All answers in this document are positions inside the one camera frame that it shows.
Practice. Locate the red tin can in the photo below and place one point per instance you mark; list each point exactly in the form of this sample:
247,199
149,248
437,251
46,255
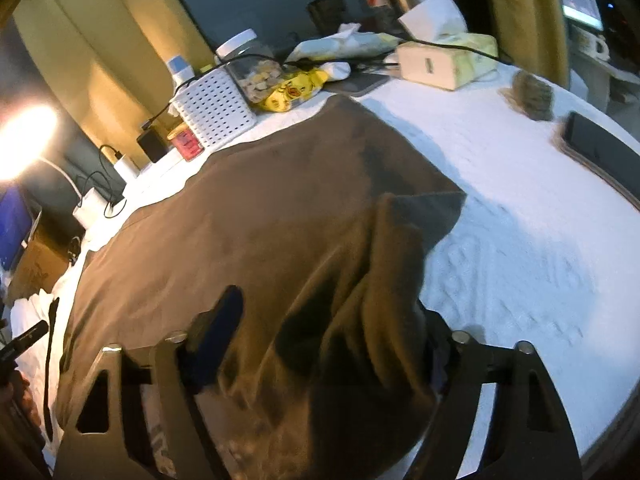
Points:
185,142

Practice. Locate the white desk lamp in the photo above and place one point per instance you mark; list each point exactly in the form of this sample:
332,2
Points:
25,136

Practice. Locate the clear jar with white lid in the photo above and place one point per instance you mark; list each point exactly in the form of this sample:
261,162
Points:
251,64

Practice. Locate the white charger plug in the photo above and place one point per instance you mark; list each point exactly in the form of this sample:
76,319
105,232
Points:
126,168

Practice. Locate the white mug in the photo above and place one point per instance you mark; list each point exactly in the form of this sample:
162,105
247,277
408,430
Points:
591,45

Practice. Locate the black power adapter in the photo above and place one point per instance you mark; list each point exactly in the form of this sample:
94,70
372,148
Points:
152,144

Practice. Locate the white perforated plastic basket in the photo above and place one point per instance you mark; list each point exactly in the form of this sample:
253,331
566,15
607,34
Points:
214,109

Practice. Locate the dark phone near tissue box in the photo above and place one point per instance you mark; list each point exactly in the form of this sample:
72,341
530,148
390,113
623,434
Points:
357,84

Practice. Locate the small stone turtle figurine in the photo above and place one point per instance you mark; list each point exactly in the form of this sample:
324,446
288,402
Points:
530,96

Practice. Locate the yellow snack bag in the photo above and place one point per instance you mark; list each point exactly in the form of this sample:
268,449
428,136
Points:
296,89

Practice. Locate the blue screen tablet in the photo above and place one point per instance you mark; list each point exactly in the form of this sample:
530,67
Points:
20,216

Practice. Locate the white plastic wrapper bag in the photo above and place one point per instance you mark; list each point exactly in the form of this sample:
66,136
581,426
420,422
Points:
349,42

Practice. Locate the green tissue box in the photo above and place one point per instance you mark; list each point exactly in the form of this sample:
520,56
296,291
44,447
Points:
441,52

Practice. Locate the brown cardboard box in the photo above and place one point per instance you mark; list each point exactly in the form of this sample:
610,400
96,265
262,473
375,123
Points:
43,262

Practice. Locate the dark brown t-shirt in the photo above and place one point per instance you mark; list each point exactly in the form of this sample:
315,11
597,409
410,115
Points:
335,369

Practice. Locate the black smartphone on table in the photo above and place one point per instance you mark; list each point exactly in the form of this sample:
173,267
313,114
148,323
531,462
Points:
602,153

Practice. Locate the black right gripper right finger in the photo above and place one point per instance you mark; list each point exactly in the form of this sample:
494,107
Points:
529,435

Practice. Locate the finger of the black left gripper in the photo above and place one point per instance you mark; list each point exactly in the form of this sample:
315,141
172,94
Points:
19,345

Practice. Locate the white textured table cloth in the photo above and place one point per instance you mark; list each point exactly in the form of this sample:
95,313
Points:
543,251

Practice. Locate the yellow curtain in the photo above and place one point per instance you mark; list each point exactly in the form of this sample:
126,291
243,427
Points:
105,61

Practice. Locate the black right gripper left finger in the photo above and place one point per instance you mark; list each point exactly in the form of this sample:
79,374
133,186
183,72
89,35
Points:
106,437

